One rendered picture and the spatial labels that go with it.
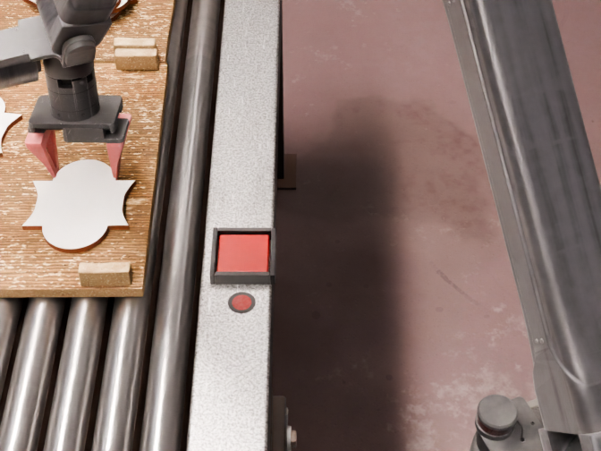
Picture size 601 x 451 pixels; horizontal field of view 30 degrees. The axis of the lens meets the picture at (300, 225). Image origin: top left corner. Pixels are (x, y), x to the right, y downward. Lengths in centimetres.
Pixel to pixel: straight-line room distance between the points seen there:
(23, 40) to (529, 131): 74
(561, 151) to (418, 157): 215
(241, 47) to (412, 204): 114
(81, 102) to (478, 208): 153
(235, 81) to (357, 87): 145
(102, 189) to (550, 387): 82
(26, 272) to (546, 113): 80
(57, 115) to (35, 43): 11
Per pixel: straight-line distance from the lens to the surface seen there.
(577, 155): 67
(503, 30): 67
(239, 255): 132
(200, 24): 168
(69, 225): 136
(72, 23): 121
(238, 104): 154
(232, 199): 141
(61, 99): 133
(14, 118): 152
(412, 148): 283
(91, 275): 128
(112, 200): 137
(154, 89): 154
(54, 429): 121
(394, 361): 239
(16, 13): 171
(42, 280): 132
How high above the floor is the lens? 191
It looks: 47 degrees down
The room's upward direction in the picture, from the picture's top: straight up
